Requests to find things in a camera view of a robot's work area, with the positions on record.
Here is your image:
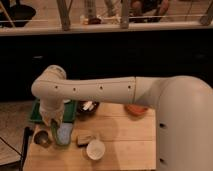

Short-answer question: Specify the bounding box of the metal cup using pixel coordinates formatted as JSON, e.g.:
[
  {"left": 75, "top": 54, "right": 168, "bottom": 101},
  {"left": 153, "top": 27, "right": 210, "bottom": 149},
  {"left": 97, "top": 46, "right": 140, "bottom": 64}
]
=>
[{"left": 34, "top": 130, "right": 51, "bottom": 148}]

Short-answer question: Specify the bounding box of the black clamp post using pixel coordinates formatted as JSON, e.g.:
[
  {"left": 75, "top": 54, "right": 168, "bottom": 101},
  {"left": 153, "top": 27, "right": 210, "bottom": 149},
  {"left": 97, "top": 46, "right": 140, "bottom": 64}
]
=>
[{"left": 19, "top": 127, "right": 34, "bottom": 171}]

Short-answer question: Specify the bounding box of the orange bowl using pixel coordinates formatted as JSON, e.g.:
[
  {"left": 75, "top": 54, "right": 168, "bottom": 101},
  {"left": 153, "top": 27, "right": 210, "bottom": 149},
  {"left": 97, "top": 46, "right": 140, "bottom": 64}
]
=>
[{"left": 124, "top": 105, "right": 148, "bottom": 116}]

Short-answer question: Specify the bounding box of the green plastic tray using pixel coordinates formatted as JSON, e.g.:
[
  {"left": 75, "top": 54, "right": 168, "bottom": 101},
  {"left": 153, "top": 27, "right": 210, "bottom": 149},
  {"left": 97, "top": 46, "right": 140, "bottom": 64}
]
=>
[{"left": 29, "top": 99, "right": 77, "bottom": 123}]

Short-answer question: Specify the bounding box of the dark brown bowl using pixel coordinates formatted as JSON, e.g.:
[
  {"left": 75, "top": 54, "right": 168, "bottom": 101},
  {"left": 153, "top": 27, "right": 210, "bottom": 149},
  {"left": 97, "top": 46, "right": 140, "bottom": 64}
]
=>
[{"left": 77, "top": 101, "right": 99, "bottom": 115}]

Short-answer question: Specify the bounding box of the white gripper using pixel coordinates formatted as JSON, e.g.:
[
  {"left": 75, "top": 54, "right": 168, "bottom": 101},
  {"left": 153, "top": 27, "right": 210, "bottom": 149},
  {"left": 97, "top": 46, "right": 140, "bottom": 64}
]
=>
[{"left": 39, "top": 106, "right": 64, "bottom": 127}]

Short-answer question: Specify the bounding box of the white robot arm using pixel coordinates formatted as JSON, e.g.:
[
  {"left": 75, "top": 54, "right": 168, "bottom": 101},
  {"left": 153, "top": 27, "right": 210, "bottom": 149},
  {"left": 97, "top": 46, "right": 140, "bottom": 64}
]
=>
[{"left": 31, "top": 65, "right": 213, "bottom": 171}]

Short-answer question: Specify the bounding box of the blue sponge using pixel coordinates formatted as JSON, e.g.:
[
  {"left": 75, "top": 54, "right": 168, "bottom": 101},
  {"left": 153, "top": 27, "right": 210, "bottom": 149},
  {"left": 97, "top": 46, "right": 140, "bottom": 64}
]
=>
[{"left": 57, "top": 123, "right": 73, "bottom": 145}]

